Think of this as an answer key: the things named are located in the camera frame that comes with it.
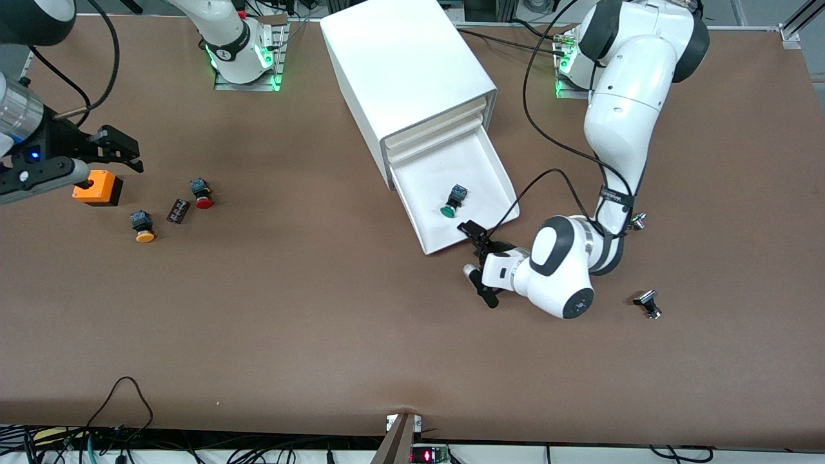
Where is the green push button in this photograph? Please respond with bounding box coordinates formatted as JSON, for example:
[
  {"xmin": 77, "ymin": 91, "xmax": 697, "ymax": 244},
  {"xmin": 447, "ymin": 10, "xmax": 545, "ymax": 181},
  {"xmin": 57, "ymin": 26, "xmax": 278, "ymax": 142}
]
[{"xmin": 440, "ymin": 184, "xmax": 469, "ymax": 218}]

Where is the white plastic drawer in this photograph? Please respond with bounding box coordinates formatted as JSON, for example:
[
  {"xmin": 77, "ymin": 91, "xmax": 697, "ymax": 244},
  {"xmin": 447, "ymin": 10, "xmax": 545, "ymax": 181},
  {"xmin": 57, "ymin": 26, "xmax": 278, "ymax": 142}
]
[
  {"xmin": 390, "ymin": 122, "xmax": 520, "ymax": 256},
  {"xmin": 387, "ymin": 113, "xmax": 484, "ymax": 162},
  {"xmin": 385, "ymin": 97, "xmax": 487, "ymax": 146}
]

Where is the yellow push button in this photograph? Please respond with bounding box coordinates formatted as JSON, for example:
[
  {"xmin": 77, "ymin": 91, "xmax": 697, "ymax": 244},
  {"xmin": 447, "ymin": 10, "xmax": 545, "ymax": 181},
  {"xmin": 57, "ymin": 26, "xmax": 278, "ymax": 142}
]
[{"xmin": 130, "ymin": 211, "xmax": 156, "ymax": 244}]

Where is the white drawer cabinet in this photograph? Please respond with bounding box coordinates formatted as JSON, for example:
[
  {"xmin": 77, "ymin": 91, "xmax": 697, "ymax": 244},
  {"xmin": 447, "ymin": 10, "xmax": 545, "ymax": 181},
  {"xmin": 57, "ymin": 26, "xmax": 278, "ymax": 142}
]
[{"xmin": 320, "ymin": 0, "xmax": 498, "ymax": 191}]

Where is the orange button enclosure box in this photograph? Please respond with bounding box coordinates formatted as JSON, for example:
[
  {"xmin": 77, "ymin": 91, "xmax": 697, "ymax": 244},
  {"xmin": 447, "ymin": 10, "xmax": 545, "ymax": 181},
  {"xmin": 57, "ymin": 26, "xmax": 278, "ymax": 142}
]
[{"xmin": 72, "ymin": 169, "xmax": 123, "ymax": 207}]

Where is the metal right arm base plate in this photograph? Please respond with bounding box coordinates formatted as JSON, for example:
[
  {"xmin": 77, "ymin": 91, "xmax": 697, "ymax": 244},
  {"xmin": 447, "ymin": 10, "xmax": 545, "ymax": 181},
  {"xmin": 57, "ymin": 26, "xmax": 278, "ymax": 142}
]
[{"xmin": 215, "ymin": 16, "xmax": 287, "ymax": 92}]

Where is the black silver selector switch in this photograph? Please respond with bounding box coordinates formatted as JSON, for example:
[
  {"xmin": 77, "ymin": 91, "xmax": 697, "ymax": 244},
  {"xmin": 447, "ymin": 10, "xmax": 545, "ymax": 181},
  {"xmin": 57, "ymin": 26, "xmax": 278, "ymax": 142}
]
[{"xmin": 633, "ymin": 290, "xmax": 663, "ymax": 321}]

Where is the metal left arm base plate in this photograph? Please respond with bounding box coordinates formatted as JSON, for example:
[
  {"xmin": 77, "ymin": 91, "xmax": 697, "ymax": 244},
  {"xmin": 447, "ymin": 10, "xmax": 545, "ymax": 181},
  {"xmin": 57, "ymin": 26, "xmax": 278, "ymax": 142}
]
[{"xmin": 556, "ymin": 32, "xmax": 600, "ymax": 101}]

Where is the thin black cable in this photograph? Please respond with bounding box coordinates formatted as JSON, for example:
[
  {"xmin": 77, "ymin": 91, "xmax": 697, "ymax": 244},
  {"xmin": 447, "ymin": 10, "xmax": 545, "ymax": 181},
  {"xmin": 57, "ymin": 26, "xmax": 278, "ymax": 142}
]
[{"xmin": 458, "ymin": 18, "xmax": 574, "ymax": 55}]

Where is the brown wooden post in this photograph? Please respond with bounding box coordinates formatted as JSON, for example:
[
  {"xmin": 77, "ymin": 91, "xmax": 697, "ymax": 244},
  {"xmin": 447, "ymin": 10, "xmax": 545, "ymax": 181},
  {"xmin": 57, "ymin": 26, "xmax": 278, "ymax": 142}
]
[{"xmin": 371, "ymin": 412, "xmax": 416, "ymax": 464}]

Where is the looped black cable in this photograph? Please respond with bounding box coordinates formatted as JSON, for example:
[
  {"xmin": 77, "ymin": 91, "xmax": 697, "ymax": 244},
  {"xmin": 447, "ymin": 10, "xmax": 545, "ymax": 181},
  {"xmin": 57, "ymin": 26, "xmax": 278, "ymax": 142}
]
[{"xmin": 87, "ymin": 376, "xmax": 155, "ymax": 434}]

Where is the tangled black cable bundle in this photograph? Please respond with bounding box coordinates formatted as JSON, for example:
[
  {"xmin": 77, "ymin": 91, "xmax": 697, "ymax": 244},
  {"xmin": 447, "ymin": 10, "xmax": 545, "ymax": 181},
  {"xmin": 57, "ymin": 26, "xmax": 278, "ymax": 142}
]
[{"xmin": 0, "ymin": 424, "xmax": 387, "ymax": 464}]

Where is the aluminium frame profile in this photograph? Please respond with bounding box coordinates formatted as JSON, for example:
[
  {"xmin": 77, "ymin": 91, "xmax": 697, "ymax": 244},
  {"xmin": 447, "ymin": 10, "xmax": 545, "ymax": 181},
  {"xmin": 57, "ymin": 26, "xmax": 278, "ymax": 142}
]
[{"xmin": 779, "ymin": 0, "xmax": 825, "ymax": 50}]

